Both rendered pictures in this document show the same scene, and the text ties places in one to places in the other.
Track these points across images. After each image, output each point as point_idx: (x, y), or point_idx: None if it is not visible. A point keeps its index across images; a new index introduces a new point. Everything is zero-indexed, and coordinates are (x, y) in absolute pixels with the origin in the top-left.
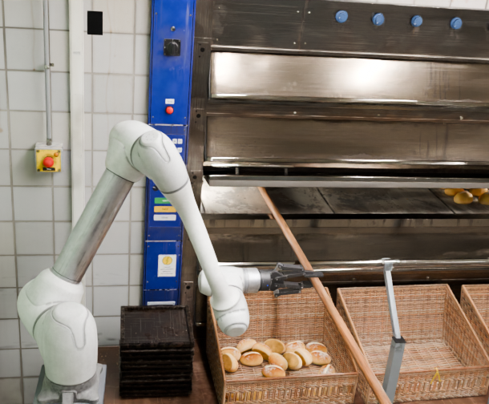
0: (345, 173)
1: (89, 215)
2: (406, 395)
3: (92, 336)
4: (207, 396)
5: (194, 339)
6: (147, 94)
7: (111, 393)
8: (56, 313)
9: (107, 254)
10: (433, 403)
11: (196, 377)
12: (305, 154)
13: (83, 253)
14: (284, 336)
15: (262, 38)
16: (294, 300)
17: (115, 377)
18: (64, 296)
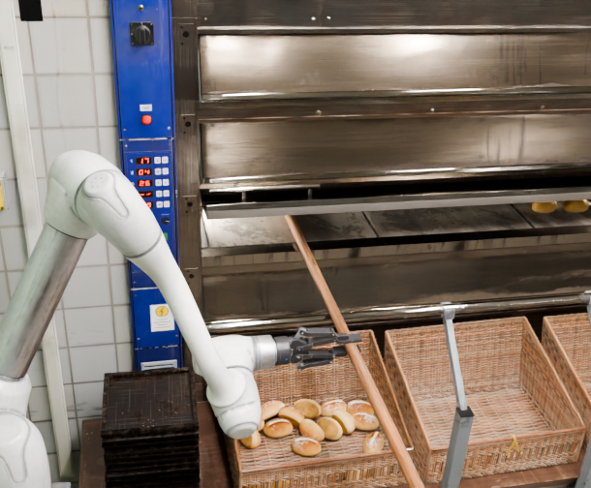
0: (389, 187)
1: (26, 289)
2: (475, 470)
3: (37, 462)
4: (220, 484)
5: (205, 402)
6: (115, 99)
7: (96, 487)
8: None
9: (83, 307)
10: (510, 477)
11: (207, 457)
12: (335, 167)
13: (23, 341)
14: (320, 393)
15: (268, 15)
16: (330, 349)
17: (104, 464)
18: (0, 401)
